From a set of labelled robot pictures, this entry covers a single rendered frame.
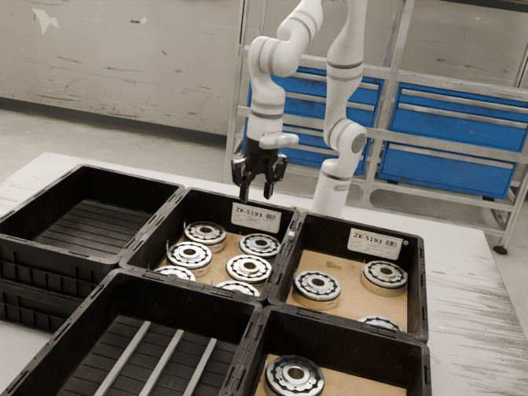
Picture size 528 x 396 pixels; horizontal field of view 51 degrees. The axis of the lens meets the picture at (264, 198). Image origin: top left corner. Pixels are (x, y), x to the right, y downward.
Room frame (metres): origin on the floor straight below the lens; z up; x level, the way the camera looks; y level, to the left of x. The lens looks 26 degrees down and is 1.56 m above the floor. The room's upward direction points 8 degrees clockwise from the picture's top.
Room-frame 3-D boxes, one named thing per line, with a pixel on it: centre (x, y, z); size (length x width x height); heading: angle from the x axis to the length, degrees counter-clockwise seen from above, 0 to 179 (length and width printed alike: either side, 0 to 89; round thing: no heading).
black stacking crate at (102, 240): (1.11, 0.38, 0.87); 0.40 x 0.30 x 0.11; 170
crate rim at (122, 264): (1.06, 0.09, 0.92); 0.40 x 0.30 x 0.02; 170
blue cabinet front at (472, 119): (2.92, -0.99, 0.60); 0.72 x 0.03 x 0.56; 84
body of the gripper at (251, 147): (1.13, 0.02, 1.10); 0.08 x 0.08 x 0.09
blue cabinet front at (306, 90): (3.00, -0.19, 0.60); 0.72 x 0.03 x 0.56; 84
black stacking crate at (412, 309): (1.01, -0.21, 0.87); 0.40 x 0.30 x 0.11; 170
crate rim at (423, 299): (1.01, -0.21, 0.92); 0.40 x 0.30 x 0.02; 170
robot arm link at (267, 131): (1.12, 0.01, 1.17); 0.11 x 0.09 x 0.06; 35
